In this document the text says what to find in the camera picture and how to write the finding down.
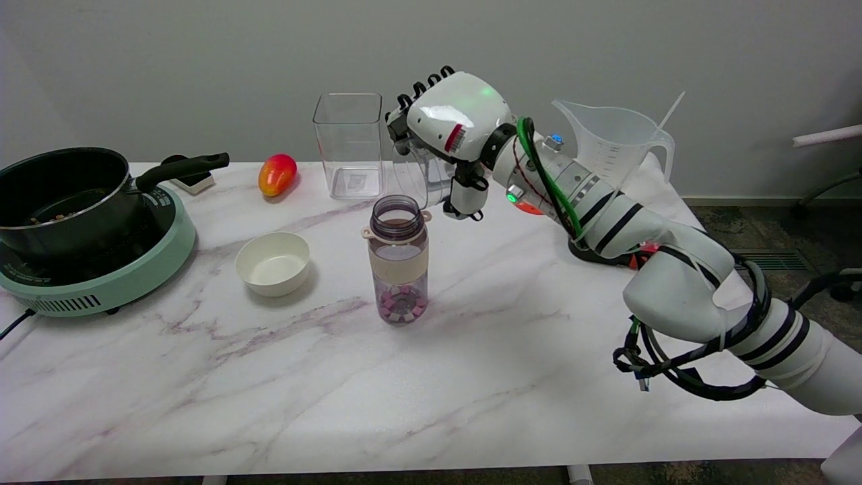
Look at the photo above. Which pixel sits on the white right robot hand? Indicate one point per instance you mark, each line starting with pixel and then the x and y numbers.
pixel 458 114

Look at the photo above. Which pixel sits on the small clear measuring cup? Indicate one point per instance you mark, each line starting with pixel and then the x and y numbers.
pixel 421 175

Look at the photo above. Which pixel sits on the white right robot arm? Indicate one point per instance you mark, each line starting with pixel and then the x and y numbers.
pixel 680 283

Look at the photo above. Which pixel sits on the large translucent measuring jug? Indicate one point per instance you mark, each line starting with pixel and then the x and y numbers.
pixel 609 135

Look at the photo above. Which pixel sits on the clear bottle with beige band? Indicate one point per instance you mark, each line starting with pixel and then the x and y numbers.
pixel 399 263

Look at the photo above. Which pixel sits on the clear square plastic container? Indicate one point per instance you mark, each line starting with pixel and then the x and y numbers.
pixel 349 145

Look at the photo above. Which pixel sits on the red yellow mango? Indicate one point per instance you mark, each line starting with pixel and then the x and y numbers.
pixel 276 175

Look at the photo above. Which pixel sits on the black device with red label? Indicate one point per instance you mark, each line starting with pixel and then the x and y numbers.
pixel 589 254

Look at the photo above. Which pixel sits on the white bowl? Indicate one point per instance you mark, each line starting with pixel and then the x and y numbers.
pixel 273 264

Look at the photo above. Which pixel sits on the small white black device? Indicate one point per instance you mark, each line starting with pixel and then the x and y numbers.
pixel 196 183

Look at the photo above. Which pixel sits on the floor vent grille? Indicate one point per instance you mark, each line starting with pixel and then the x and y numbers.
pixel 781 260

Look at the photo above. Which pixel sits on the white chair armrest tube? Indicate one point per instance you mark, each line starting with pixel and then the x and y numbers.
pixel 825 135

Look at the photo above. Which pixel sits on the dark chair base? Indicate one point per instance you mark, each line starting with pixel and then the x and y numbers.
pixel 818 190

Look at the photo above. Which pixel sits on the mint green induction cooker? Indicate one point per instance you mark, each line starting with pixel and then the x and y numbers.
pixel 121 279

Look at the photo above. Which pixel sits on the white table leg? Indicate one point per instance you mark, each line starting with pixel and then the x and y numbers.
pixel 579 475
pixel 214 480

